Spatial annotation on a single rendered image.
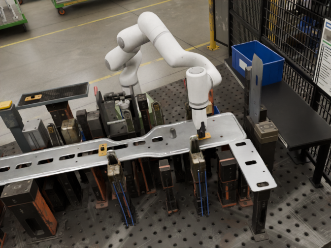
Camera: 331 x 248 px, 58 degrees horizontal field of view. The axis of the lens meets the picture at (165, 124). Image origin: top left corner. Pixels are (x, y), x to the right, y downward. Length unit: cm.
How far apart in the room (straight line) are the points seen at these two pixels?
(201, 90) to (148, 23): 37
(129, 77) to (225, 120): 71
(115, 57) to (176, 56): 60
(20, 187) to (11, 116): 50
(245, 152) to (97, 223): 78
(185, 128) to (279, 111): 45
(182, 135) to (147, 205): 40
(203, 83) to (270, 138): 39
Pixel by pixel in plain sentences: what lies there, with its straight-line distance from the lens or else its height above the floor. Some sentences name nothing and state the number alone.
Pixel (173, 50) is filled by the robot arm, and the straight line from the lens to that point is 126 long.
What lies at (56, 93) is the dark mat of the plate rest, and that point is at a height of 116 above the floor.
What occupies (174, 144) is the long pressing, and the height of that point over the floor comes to 100.
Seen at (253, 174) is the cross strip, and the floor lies 100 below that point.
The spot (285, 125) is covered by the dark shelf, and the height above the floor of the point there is 103.
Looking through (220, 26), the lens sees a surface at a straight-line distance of 446.
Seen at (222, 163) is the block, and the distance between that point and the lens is 130.
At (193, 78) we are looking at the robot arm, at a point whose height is 134.
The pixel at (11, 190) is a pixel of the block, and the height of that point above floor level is 103.
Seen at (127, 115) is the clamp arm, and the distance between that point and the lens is 148.
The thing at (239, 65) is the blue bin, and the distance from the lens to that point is 182.
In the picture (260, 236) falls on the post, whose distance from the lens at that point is 142.
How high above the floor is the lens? 190
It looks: 37 degrees down
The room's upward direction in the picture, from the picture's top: 9 degrees counter-clockwise
